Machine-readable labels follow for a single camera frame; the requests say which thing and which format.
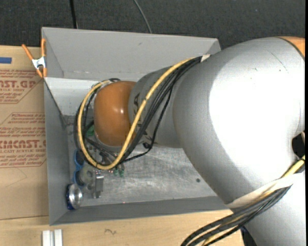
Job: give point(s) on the blue sunglasses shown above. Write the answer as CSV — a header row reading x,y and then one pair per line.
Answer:
x,y
78,160

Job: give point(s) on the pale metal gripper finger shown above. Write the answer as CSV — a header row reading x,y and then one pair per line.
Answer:
x,y
99,186

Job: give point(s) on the grey metal bin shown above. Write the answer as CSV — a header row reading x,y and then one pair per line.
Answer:
x,y
153,178

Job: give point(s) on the brown cardboard board red print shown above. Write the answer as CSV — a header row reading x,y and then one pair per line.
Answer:
x,y
20,137

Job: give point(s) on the blue and silver can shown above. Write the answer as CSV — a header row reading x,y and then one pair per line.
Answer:
x,y
75,196

